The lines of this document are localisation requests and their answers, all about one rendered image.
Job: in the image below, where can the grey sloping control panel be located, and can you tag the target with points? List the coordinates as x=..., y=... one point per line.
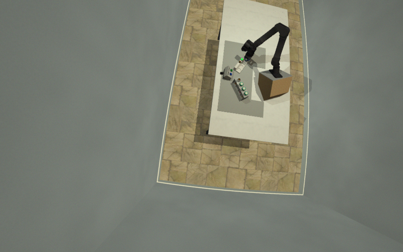
x=227, y=74

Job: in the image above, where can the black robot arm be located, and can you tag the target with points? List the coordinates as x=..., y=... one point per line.
x=251, y=47

